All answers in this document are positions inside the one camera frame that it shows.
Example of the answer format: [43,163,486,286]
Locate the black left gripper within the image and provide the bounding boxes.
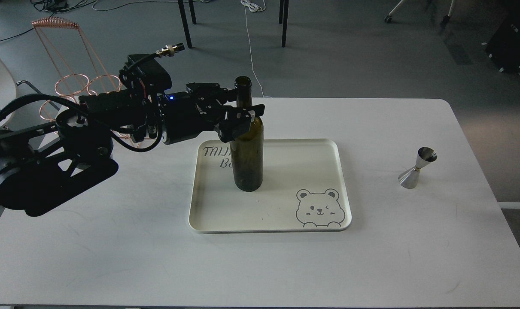
[160,83,265,145]

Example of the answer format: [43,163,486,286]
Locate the dark green wine bottle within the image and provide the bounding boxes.
[230,76,264,192]

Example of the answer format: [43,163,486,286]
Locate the steel double jigger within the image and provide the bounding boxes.
[398,147,437,188]

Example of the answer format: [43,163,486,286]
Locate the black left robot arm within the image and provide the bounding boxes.
[0,43,265,217]

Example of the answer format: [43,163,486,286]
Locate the black table legs right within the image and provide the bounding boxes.
[279,0,289,48]

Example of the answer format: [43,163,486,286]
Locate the black table legs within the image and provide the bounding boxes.
[177,0,197,48]
[279,0,289,48]

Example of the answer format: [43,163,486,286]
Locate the cream tray with bear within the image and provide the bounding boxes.
[189,139,352,233]

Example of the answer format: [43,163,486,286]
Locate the black table legs left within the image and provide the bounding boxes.
[177,0,197,48]

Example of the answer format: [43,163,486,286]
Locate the office chair base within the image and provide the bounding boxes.
[384,0,458,28]

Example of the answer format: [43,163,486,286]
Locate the black equipment case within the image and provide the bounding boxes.
[485,6,520,76]

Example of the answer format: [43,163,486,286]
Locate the white cable on floor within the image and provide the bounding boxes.
[240,0,272,98]

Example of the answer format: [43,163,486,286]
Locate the copper wire bottle rack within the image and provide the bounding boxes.
[32,16,122,103]

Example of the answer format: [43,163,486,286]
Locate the black cables on floor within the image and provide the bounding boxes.
[0,0,97,43]

